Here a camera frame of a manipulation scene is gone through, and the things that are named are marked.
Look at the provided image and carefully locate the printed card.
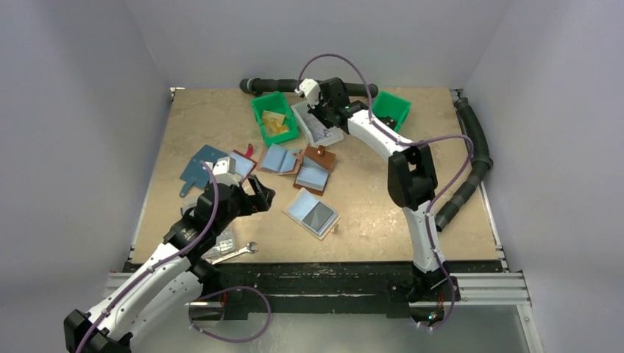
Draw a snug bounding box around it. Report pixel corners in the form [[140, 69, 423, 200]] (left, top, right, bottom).
[[308, 121, 335, 143]]

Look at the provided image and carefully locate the cream card holder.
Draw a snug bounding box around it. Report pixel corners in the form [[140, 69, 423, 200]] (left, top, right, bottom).
[[283, 188, 341, 240]]

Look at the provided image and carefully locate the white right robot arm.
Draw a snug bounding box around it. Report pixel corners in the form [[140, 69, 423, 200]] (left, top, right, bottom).
[[299, 77, 444, 299]]

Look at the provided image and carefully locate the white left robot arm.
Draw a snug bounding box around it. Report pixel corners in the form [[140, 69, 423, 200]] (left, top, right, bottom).
[[63, 175, 276, 352]]

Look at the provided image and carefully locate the red open card holder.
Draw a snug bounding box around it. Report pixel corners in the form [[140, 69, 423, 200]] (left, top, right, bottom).
[[229, 143, 257, 184]]

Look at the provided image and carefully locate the pink open card holder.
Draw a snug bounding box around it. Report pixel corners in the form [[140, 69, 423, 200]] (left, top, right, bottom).
[[258, 143, 303, 175]]

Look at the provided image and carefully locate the gold card upper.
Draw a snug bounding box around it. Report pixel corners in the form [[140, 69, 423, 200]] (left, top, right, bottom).
[[261, 110, 286, 124]]

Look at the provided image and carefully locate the brown open card holder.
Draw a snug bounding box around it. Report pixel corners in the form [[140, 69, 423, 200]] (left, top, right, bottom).
[[293, 146, 336, 196]]

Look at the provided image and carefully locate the blue card holder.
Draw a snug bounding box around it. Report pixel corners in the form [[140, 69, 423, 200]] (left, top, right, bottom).
[[179, 145, 227, 198]]

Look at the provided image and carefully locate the white translucent plastic bin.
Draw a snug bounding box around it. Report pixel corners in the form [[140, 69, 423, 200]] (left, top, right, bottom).
[[291, 101, 344, 147]]

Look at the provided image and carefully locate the silver wrench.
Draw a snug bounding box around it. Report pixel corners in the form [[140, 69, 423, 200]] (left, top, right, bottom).
[[210, 241, 258, 265]]

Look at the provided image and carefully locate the large green plastic bin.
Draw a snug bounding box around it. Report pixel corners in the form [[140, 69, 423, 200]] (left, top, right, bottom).
[[251, 92, 299, 146]]

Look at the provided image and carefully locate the clear plastic box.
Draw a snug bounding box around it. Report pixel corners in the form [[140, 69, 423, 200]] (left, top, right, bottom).
[[202, 225, 236, 260]]

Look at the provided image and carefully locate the small green plastic bin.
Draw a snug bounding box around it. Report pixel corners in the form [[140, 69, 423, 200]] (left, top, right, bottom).
[[372, 91, 411, 132]]

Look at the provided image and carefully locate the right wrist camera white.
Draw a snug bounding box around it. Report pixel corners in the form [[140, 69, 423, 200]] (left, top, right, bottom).
[[294, 79, 322, 109]]

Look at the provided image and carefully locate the rear black corrugated hose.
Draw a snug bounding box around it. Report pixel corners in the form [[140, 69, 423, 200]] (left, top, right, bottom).
[[239, 77, 379, 99]]

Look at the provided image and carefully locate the black corrugated hose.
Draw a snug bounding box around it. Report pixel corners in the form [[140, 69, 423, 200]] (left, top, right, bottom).
[[239, 77, 379, 99], [435, 97, 494, 232]]

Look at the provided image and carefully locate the right black corrugated hose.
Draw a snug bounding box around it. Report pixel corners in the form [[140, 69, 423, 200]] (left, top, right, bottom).
[[435, 97, 494, 232]]

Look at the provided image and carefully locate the aluminium frame rail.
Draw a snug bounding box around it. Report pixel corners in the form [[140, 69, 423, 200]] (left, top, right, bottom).
[[88, 88, 547, 353]]

